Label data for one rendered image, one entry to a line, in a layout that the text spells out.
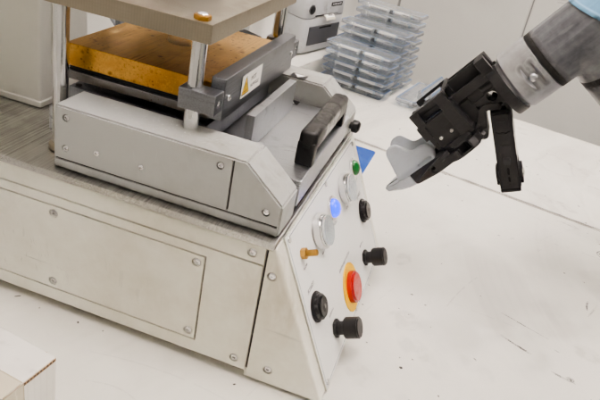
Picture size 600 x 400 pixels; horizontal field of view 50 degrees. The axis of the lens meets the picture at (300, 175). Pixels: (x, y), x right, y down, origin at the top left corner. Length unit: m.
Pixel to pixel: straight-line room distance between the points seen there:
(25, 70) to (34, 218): 0.19
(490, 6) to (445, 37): 0.25
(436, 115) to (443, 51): 2.38
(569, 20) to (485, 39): 2.37
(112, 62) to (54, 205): 0.16
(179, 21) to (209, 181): 0.15
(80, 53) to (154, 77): 0.09
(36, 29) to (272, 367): 0.47
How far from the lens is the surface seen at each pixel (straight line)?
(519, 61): 0.79
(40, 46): 0.83
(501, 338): 0.91
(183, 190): 0.64
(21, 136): 0.78
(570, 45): 0.78
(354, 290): 0.81
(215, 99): 0.62
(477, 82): 0.81
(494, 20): 3.13
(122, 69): 0.70
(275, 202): 0.61
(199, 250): 0.66
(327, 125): 0.71
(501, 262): 1.07
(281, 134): 0.75
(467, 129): 0.81
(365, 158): 1.29
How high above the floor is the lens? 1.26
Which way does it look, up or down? 26 degrees down
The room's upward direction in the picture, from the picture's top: 11 degrees clockwise
